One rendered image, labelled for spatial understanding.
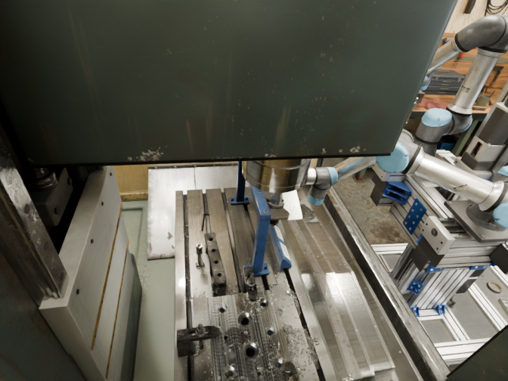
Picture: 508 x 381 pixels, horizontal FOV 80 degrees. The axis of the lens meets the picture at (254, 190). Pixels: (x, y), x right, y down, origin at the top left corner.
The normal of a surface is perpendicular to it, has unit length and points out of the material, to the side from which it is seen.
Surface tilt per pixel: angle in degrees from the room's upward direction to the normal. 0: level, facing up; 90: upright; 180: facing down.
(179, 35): 90
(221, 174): 24
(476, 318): 0
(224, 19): 90
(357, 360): 7
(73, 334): 90
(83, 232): 0
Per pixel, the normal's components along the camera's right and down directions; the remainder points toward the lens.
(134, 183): 0.19, 0.62
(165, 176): 0.16, -0.46
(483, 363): -0.98, 0.05
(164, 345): 0.08, -0.78
